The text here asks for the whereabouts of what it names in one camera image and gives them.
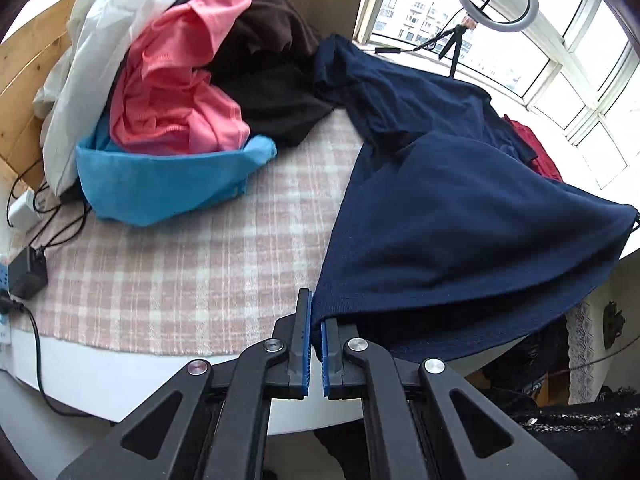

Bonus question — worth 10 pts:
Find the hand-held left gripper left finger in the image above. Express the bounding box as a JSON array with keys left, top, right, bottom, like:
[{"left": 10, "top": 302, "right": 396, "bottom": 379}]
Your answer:
[{"left": 57, "top": 287, "right": 316, "bottom": 480}]

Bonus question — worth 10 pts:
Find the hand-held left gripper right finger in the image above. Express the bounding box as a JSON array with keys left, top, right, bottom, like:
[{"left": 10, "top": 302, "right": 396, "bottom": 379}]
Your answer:
[{"left": 320, "top": 317, "right": 576, "bottom": 480}]

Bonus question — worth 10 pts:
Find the navy blue shirt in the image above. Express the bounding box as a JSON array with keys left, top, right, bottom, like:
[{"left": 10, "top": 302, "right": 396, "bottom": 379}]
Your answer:
[{"left": 312, "top": 34, "right": 640, "bottom": 363}]

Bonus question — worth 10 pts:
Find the pink plaid blanket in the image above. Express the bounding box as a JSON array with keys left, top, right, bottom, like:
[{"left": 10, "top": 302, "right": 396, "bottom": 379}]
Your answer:
[{"left": 10, "top": 107, "right": 366, "bottom": 358}]

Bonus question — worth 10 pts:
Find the light blue garment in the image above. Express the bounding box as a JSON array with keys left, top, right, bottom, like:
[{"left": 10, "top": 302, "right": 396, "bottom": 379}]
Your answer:
[{"left": 76, "top": 115, "right": 277, "bottom": 227}]

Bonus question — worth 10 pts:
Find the black garment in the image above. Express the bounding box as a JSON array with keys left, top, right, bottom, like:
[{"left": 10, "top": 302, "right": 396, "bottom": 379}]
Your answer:
[{"left": 215, "top": 55, "right": 336, "bottom": 148}]

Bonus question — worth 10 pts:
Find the white lace cloth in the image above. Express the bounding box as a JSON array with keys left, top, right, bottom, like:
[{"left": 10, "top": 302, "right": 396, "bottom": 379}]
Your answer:
[{"left": 565, "top": 300, "right": 603, "bottom": 406}]

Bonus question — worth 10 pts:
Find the person's black tweed jacket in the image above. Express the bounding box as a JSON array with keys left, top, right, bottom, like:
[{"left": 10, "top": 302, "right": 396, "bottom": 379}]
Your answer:
[{"left": 500, "top": 385, "right": 640, "bottom": 480}]

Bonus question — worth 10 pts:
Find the pink garment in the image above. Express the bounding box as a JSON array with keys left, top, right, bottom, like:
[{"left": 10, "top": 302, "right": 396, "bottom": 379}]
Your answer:
[{"left": 109, "top": 0, "right": 261, "bottom": 153}]

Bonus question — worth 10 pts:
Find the black power adapter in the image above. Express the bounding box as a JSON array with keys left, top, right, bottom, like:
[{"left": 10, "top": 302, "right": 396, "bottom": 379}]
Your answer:
[{"left": 7, "top": 246, "right": 49, "bottom": 300}]

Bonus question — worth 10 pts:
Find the red garment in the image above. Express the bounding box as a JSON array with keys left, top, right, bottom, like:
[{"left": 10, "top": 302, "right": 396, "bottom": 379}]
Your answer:
[{"left": 502, "top": 114, "right": 565, "bottom": 183}]

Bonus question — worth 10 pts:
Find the white charger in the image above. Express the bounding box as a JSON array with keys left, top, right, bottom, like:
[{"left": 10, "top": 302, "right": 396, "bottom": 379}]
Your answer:
[{"left": 9, "top": 189, "right": 46, "bottom": 228}]

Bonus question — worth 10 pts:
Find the brown garment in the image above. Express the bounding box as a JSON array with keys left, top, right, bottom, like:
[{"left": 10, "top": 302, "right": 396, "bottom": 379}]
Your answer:
[{"left": 210, "top": 0, "right": 323, "bottom": 86}]

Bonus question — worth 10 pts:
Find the black tripod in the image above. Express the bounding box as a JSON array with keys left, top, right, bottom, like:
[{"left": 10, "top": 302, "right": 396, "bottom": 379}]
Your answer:
[{"left": 412, "top": 15, "right": 476, "bottom": 78}]

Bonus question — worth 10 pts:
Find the white garment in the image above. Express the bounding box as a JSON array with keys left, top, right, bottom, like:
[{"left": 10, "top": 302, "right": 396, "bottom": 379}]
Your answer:
[{"left": 32, "top": 0, "right": 198, "bottom": 196}]

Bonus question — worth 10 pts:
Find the black power cable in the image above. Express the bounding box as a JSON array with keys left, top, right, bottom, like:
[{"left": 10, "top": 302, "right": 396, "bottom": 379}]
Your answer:
[{"left": 10, "top": 302, "right": 96, "bottom": 418}]

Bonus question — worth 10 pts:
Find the wooden plank frame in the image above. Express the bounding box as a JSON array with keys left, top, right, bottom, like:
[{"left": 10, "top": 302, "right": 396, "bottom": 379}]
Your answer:
[{"left": 0, "top": 0, "right": 83, "bottom": 186}]

